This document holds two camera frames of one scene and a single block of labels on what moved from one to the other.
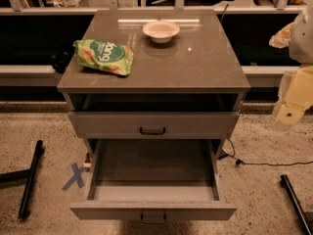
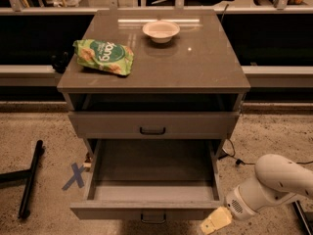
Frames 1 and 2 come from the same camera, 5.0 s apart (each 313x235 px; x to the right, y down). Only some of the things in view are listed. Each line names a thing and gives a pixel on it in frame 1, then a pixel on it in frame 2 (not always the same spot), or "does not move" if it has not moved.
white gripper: x=302 y=39 to x=235 y=204
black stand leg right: x=297 y=208 does not move
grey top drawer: x=154 y=125 does not move
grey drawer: x=153 y=180 does not move
